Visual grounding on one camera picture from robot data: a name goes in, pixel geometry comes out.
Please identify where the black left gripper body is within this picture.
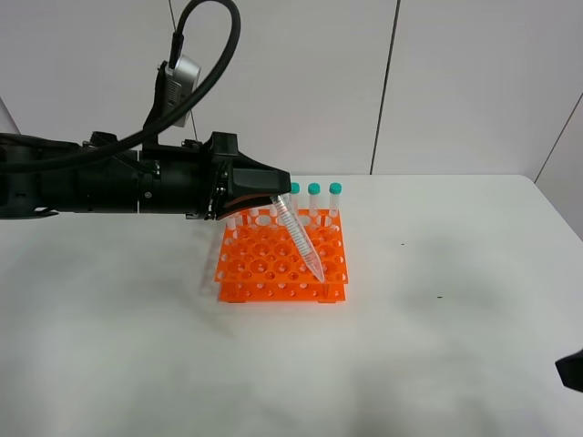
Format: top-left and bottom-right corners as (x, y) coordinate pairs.
(138, 132), (239, 219)

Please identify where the black right arm gripper tip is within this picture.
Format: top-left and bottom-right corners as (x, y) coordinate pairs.
(555, 350), (583, 391)

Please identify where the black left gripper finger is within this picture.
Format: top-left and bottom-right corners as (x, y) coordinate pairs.
(217, 196), (271, 220)
(228, 154), (292, 199)

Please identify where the green-capped test tube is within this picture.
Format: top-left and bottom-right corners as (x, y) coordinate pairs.
(271, 194), (325, 282)

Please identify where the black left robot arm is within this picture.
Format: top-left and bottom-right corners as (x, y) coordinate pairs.
(1, 132), (291, 219)

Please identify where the front left racked tube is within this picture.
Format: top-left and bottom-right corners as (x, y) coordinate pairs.
(227, 215), (238, 239)

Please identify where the back row tube four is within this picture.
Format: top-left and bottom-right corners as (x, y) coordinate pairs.
(290, 182), (301, 216)

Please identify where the orange test tube rack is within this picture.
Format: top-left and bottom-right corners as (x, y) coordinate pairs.
(215, 208), (349, 303)

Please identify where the back row tube five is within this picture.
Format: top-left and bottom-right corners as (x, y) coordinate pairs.
(308, 182), (321, 218)

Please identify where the back row tube six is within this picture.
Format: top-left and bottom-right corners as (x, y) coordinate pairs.
(329, 182), (343, 218)

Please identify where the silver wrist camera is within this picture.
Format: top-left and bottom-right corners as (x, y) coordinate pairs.
(150, 55), (200, 120)

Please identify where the black camera cable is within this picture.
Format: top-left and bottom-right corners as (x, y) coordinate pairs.
(0, 0), (242, 173)

